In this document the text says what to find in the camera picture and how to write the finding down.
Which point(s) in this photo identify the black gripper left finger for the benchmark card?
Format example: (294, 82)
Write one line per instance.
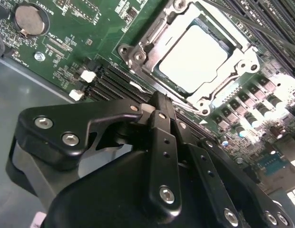
(54, 121)

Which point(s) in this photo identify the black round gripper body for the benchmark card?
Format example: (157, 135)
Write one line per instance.
(109, 202)

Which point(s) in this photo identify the silver socket cover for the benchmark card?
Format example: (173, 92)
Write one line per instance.
(233, 61)

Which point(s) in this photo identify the silver CPU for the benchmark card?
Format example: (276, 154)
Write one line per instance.
(192, 59)

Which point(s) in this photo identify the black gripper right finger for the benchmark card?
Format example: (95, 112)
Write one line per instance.
(205, 165)

